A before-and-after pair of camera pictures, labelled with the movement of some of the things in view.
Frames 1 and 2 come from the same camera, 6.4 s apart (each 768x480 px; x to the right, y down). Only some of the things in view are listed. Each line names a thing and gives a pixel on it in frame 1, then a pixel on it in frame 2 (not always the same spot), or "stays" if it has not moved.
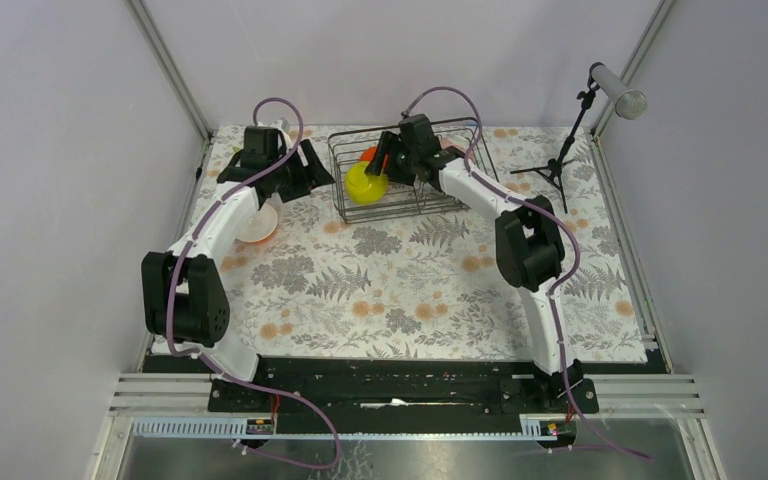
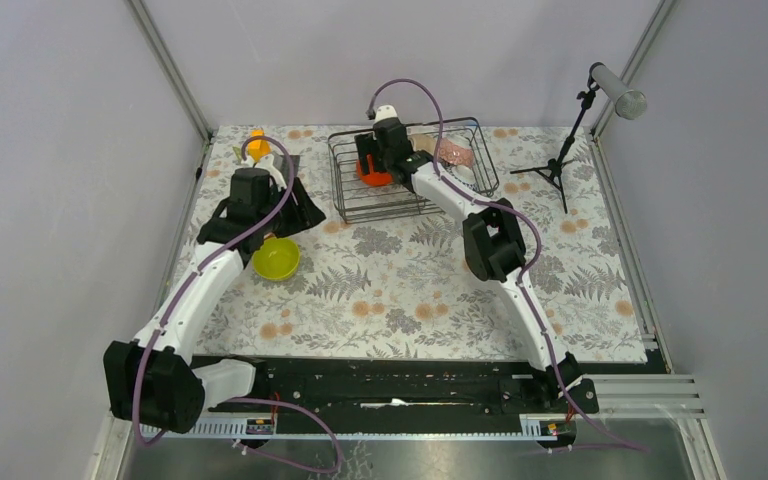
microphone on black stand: (629, 104) stays
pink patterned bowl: (446, 142) stays
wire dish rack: (363, 197) stays
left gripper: (313, 174) → (305, 213)
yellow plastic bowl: (363, 188) → (276, 258)
